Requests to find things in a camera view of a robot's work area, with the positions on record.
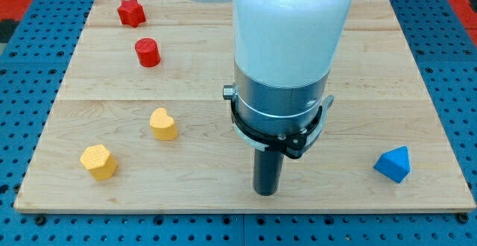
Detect wooden board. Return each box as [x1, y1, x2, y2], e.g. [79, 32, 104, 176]
[14, 0, 476, 214]

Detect black clamp ring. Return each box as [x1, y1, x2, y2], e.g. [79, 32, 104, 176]
[222, 84, 335, 160]

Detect red cylinder block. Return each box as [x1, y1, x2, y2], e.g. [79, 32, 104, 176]
[134, 38, 161, 68]

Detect yellow hexagon block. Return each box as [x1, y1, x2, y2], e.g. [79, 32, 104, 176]
[80, 145, 118, 181]

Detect yellow heart block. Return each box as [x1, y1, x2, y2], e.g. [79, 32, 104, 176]
[149, 107, 178, 141]

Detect blue triangular block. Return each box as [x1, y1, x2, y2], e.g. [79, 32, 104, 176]
[374, 146, 411, 183]

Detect red star block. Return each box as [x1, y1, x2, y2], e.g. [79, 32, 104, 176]
[118, 0, 146, 28]

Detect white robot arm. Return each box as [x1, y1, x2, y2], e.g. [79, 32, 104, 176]
[191, 0, 351, 135]

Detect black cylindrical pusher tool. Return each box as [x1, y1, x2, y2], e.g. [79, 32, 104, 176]
[253, 150, 284, 196]

